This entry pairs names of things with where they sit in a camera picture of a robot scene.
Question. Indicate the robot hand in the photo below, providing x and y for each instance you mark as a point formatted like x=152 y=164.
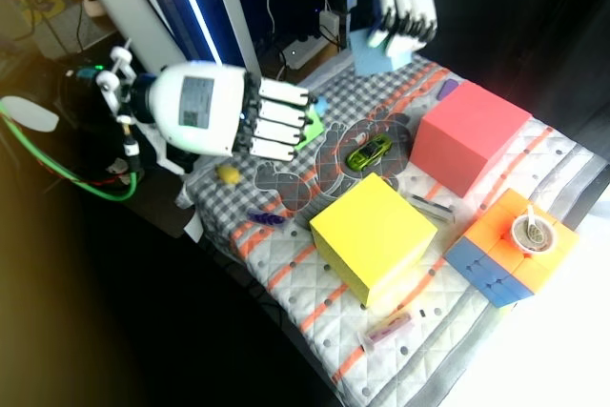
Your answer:
x=200 y=107
x=405 y=2

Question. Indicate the blue foam cube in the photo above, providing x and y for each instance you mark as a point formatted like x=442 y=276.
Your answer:
x=369 y=59

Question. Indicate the green cube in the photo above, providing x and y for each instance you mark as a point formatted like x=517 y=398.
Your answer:
x=312 y=128

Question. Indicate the small yellow toy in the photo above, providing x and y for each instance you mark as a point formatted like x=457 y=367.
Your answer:
x=228 y=174

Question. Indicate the white plug adapter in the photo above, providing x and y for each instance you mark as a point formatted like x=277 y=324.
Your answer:
x=329 y=22

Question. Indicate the small purple flat piece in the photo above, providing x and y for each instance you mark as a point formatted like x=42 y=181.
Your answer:
x=447 y=89

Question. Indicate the white power strip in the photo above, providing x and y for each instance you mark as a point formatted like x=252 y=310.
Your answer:
x=305 y=52

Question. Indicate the white pillar with blue light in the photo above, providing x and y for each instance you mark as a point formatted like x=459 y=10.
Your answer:
x=143 y=6

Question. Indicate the purple toy sprig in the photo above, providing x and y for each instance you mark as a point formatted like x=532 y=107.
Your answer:
x=267 y=218

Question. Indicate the red cube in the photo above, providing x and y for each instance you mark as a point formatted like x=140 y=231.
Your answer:
x=462 y=135

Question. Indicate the green toy car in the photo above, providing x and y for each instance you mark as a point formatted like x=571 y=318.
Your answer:
x=369 y=152

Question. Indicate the silver metal clip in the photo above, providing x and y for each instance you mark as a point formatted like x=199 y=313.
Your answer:
x=431 y=208

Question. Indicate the yellow cube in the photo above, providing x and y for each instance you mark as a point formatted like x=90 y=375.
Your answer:
x=372 y=230

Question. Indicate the small white spoon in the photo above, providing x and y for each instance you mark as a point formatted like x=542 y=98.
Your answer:
x=530 y=221

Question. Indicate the small round cup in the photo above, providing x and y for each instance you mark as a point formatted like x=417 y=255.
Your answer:
x=538 y=240

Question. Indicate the large multicolour puzzle cube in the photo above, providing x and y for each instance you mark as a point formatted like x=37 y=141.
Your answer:
x=495 y=264

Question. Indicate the grey quilt with bear print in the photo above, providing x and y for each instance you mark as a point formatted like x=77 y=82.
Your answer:
x=429 y=345

